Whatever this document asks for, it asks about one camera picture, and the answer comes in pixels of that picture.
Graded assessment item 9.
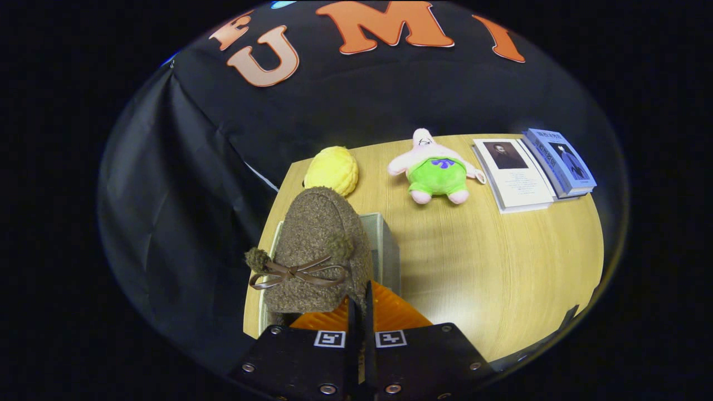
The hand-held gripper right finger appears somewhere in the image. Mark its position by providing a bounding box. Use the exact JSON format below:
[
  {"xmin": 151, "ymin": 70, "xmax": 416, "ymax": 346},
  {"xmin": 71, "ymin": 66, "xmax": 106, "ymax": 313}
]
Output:
[{"xmin": 363, "ymin": 280, "xmax": 496, "ymax": 401}]

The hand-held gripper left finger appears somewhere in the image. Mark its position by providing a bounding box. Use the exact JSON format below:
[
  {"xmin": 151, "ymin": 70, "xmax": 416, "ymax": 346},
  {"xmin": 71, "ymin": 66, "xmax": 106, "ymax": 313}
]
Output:
[{"xmin": 229, "ymin": 295, "xmax": 360, "ymax": 401}]

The grey fabric storage box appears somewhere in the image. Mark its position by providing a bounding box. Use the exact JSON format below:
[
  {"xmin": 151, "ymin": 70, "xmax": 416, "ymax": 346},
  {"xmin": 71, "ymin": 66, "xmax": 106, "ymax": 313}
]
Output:
[{"xmin": 257, "ymin": 213, "xmax": 401, "ymax": 338}]

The brown fuzzy shoe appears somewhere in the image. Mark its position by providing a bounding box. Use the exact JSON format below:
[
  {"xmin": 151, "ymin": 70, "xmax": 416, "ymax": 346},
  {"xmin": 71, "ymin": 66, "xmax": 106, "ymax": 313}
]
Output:
[{"xmin": 245, "ymin": 187, "xmax": 374, "ymax": 327}]

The pink starfish plush toy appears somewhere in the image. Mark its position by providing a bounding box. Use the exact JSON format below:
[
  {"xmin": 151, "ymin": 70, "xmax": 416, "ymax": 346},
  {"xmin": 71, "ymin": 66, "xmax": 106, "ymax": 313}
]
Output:
[{"xmin": 388, "ymin": 128, "xmax": 487, "ymax": 205}]

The yellow round plush toy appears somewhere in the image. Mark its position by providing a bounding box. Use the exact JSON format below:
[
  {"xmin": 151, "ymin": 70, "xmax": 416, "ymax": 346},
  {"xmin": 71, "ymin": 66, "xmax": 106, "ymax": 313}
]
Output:
[{"xmin": 304, "ymin": 146, "xmax": 359, "ymax": 197}]

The white portrait book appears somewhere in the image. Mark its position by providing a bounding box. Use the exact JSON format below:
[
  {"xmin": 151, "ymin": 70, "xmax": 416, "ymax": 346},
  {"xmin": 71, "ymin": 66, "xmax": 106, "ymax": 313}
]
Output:
[{"xmin": 472, "ymin": 138, "xmax": 556, "ymax": 214}]

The blue cover book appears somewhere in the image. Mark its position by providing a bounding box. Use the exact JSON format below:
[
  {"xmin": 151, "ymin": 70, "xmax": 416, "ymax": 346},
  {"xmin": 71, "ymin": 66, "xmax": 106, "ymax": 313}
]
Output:
[{"xmin": 522, "ymin": 128, "xmax": 597, "ymax": 199}]

